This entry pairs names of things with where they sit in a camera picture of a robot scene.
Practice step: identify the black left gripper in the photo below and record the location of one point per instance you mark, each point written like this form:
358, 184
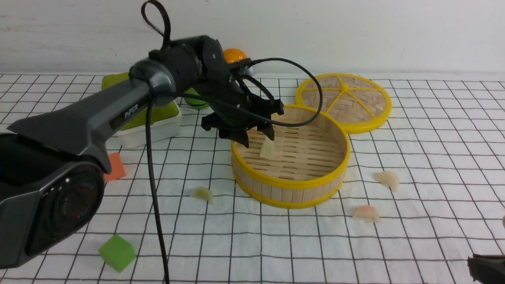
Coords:
236, 109

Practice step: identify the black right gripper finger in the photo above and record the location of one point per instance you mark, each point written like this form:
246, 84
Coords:
487, 269

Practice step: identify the pale green dumpling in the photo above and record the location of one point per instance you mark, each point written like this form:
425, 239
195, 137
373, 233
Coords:
268, 148
202, 193

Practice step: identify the pink dumpling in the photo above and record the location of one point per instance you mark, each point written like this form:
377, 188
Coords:
367, 213

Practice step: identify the white dumpling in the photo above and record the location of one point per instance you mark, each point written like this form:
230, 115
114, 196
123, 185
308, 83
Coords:
387, 179

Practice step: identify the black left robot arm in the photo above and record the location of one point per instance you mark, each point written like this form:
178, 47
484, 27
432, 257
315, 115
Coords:
53, 164

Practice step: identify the bamboo steamer tray yellow rim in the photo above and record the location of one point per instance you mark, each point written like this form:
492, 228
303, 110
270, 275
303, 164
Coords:
308, 165

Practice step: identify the bamboo steamer lid yellow rim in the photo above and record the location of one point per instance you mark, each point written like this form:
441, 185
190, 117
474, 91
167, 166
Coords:
357, 104

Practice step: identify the green toy watermelon ball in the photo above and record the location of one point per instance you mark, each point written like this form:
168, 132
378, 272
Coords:
195, 103

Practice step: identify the orange toy fruit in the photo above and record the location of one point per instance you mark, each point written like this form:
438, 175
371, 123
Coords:
233, 55

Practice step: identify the green white lidded box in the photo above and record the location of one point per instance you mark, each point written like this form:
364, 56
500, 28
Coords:
165, 121

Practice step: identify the white grid tablecloth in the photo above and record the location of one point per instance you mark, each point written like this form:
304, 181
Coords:
445, 142

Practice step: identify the orange foam cube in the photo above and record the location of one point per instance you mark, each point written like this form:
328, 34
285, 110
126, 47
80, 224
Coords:
117, 168

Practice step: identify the green foam cube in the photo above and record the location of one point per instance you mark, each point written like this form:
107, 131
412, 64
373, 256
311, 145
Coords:
117, 253

